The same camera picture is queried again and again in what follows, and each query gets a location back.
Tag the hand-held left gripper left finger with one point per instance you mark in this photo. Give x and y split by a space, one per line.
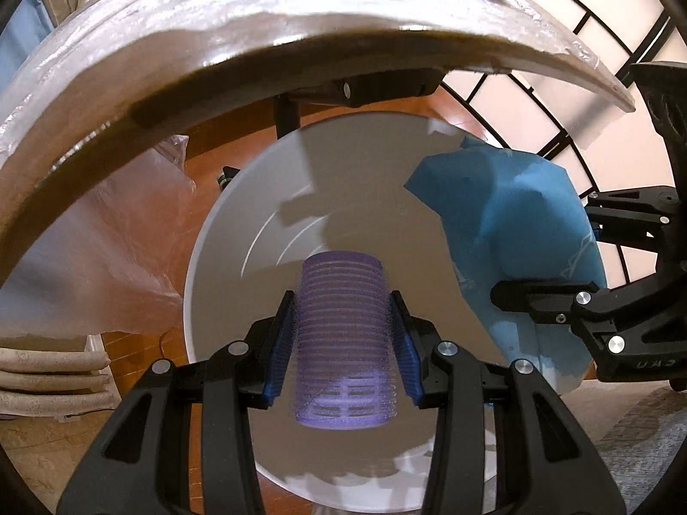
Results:
282 354

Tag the black metal table leg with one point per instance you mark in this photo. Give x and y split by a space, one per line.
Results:
397 86

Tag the round wooden table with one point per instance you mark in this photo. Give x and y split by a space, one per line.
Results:
322 45

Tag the round white waste bin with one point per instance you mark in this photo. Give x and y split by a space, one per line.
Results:
257 198

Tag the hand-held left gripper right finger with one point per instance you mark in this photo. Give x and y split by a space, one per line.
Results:
405 354

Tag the grey patterned rug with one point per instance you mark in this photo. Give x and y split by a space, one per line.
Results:
617 440

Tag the clear plastic table cover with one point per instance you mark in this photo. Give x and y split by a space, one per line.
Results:
214 16

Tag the purple hair roller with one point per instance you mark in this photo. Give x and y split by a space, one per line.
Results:
343 332

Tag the blue plastic bag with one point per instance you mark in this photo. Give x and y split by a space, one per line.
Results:
510 214

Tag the blue curtain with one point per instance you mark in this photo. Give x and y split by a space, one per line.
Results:
32 16

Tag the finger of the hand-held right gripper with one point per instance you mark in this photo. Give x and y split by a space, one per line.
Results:
536 300
633 214

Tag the white panel screen black frame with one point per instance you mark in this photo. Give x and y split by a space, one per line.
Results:
563 37

